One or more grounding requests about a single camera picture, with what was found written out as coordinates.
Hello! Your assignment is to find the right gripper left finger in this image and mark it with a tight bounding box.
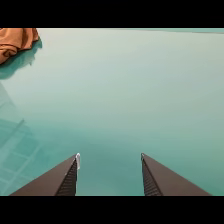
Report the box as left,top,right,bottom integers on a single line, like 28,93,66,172
9,152,81,197

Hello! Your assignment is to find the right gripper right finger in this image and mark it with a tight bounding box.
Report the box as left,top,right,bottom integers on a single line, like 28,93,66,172
140,152,212,197

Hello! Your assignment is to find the orange garment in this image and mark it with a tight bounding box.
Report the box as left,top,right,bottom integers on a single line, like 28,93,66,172
0,28,40,66

